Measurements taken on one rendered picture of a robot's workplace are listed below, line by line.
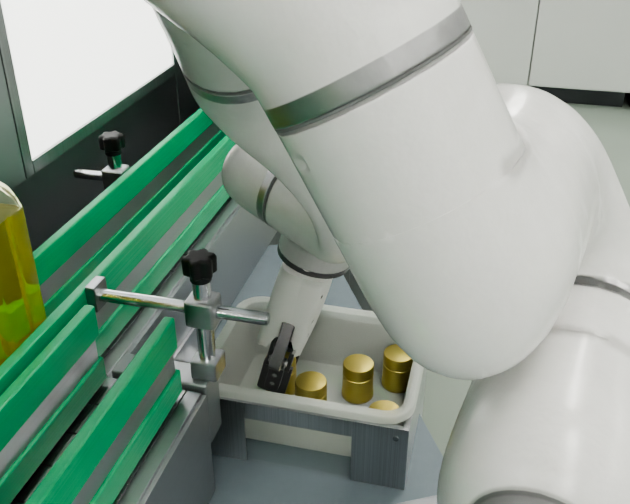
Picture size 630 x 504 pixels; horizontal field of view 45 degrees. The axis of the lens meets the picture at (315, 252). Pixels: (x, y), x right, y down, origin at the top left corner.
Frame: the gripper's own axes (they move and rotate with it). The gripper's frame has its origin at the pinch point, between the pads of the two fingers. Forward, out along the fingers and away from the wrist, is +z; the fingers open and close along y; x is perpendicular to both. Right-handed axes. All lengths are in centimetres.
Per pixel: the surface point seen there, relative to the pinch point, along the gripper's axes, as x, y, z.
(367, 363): 9.0, -1.2, -3.4
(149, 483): -5.0, 25.7, -6.3
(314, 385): 4.4, 3.7, -2.2
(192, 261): -8.5, 13.6, -19.1
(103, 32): -36.3, -25.4, -20.1
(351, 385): 8.1, 0.5, -1.2
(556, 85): 69, -345, 54
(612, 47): 87, -345, 27
